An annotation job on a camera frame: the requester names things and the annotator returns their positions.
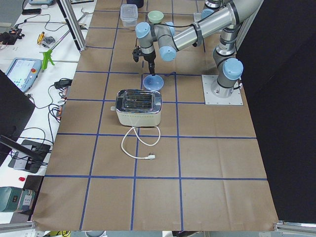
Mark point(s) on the aluminium frame post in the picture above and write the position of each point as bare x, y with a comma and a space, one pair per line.
71, 20

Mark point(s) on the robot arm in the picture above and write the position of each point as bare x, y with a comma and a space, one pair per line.
209, 8
227, 18

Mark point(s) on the green bowl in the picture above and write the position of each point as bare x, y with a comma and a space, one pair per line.
155, 16

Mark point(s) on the dark blue pot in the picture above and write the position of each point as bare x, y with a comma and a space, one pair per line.
138, 3

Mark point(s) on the black monitor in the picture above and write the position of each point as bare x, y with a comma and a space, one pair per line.
15, 112

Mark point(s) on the blue bowl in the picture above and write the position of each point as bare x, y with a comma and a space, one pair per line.
153, 82

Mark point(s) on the clear plastic food container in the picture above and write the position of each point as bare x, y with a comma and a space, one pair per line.
129, 15

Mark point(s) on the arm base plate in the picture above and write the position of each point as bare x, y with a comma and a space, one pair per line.
214, 94
198, 16

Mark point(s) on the black power adapter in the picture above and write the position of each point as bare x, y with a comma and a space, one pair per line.
63, 83

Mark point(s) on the grey monitor stand base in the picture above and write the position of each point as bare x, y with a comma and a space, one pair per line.
20, 161

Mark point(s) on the teach pendant tablet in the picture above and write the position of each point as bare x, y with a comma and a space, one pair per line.
23, 72

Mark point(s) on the green clamp tool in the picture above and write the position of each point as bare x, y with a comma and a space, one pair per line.
47, 58

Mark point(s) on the green metal box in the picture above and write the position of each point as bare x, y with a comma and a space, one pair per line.
13, 199

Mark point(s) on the black smartphone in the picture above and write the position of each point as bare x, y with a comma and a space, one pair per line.
32, 11

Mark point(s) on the yellow tool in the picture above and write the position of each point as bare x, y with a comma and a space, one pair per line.
40, 38

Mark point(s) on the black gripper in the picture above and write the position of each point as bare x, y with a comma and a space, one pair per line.
148, 58

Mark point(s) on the cream chrome toaster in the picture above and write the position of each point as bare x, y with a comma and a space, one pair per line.
135, 107

